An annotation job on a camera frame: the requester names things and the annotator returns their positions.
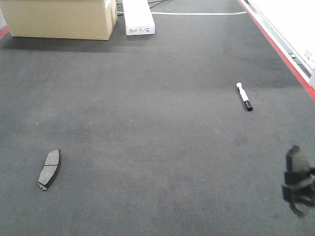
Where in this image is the long white box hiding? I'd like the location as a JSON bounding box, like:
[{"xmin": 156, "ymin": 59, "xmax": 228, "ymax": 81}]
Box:
[{"xmin": 123, "ymin": 0, "xmax": 156, "ymax": 36}]

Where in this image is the cardboard box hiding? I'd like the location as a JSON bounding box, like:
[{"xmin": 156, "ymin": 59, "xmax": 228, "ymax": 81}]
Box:
[{"xmin": 0, "ymin": 0, "xmax": 117, "ymax": 40}]

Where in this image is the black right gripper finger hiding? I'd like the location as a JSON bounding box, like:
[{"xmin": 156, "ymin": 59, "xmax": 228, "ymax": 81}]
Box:
[
  {"xmin": 284, "ymin": 168, "xmax": 315, "ymax": 185},
  {"xmin": 282, "ymin": 185, "xmax": 315, "ymax": 204}
]

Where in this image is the red and white conveyor rail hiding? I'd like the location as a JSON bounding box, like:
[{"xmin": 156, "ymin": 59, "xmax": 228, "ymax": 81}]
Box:
[{"xmin": 239, "ymin": 0, "xmax": 315, "ymax": 98}]

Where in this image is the black and white marker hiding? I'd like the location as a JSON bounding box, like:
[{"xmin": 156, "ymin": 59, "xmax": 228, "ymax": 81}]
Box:
[{"xmin": 236, "ymin": 82, "xmax": 253, "ymax": 111}]

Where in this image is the grey brake pad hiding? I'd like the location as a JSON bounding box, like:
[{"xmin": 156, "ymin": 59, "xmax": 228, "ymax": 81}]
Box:
[
  {"xmin": 284, "ymin": 146, "xmax": 315, "ymax": 217},
  {"xmin": 38, "ymin": 149, "xmax": 62, "ymax": 191}
]

